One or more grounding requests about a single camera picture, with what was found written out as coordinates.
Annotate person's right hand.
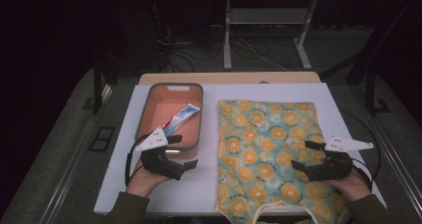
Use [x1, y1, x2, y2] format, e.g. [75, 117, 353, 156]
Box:
[322, 168, 372, 204]

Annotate toothpaste tube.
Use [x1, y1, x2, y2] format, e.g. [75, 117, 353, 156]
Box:
[160, 103, 202, 137]

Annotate black floor cables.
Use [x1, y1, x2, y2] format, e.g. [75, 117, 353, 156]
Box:
[153, 4, 227, 74]

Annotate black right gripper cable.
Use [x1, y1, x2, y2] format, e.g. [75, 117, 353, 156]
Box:
[340, 109, 383, 189]

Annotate aluminium floor rail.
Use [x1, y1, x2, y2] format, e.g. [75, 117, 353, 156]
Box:
[39, 84, 114, 224]
[366, 112, 422, 216]

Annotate pink basket with grey rim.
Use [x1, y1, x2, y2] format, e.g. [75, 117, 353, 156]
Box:
[134, 82, 204, 161]

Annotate black floor socket frame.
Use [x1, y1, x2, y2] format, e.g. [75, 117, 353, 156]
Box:
[88, 125, 116, 153]

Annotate orange-slice print tote bag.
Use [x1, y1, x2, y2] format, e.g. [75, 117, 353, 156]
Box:
[214, 99, 353, 224]

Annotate black stand post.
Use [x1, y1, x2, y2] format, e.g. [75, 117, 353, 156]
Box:
[363, 0, 393, 117]

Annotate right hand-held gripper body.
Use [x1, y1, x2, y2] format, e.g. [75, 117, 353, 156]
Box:
[303, 135, 375, 182]

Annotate grey metal stand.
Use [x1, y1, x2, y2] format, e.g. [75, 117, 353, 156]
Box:
[222, 0, 319, 72]

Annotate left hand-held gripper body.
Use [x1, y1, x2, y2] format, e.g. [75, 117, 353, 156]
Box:
[135, 126, 185, 181]

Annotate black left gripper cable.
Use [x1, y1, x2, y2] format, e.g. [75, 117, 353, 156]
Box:
[123, 133, 151, 187]

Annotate person's left hand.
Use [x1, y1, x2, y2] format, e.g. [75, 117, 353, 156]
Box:
[125, 159, 171, 199]

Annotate white floor cable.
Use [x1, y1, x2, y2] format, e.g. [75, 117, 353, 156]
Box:
[238, 38, 291, 72]

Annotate white foam board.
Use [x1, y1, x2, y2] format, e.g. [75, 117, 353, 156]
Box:
[93, 82, 388, 217]

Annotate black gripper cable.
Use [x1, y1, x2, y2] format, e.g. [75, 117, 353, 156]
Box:
[340, 109, 383, 189]
[123, 133, 151, 187]

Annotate wooden table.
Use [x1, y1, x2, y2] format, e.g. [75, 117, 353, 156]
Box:
[137, 71, 322, 86]

